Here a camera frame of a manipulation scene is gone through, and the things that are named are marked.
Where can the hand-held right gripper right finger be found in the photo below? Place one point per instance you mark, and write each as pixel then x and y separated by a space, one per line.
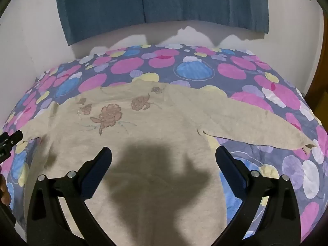
pixel 229 170

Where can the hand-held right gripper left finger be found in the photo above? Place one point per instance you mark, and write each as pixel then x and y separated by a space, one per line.
pixel 98 169

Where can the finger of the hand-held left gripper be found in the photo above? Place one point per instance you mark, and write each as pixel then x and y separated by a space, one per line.
pixel 11 139

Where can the beige floral sweater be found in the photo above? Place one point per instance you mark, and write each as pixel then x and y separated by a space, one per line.
pixel 158 133

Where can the person's left hand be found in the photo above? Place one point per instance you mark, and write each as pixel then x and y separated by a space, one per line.
pixel 4 191

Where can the dotted colourful blanket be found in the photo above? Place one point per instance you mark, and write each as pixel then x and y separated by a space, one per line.
pixel 194 66

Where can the teal curtain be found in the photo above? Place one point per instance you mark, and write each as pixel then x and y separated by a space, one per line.
pixel 158 2

